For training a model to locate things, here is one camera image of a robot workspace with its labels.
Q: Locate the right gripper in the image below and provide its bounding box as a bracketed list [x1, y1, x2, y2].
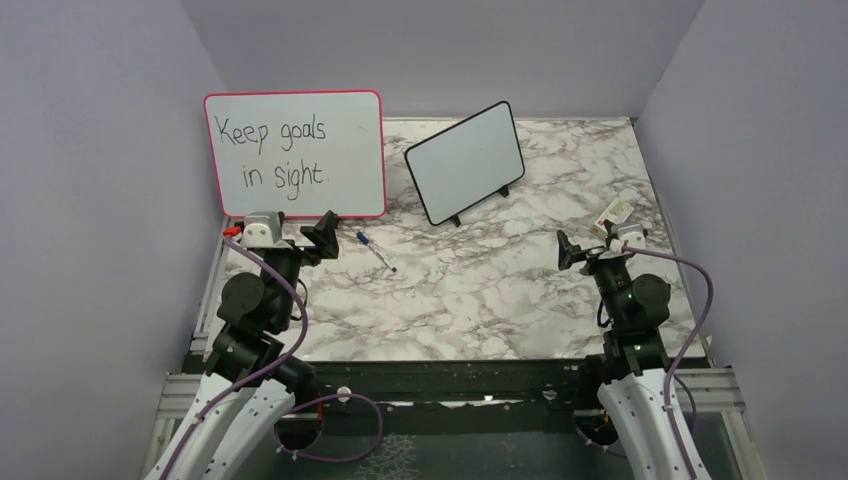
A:
[558, 229, 631, 326]

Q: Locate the white whiteboard marker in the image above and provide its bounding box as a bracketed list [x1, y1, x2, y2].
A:
[356, 231, 398, 273]

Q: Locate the black framed whiteboard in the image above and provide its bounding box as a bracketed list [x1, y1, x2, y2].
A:
[404, 100, 526, 226]

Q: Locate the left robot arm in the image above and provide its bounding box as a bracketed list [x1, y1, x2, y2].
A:
[147, 211, 339, 479]

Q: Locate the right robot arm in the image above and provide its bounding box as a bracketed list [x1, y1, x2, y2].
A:
[556, 221, 710, 479]

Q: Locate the pink framed whiteboard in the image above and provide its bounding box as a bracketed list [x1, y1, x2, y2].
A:
[203, 89, 388, 219]

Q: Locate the white green eraser box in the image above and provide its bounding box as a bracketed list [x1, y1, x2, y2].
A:
[590, 197, 635, 240]

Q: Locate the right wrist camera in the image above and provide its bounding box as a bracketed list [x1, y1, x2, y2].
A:
[607, 222, 647, 253]

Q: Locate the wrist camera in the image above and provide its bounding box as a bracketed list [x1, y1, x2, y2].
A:
[607, 222, 647, 253]
[240, 212, 285, 249]

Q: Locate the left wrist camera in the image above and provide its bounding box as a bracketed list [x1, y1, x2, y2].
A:
[240, 212, 285, 249]

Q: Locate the black metal base rail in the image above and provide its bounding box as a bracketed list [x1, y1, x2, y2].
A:
[158, 357, 747, 425]

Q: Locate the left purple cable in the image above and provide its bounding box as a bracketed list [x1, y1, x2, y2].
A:
[158, 235, 386, 480]

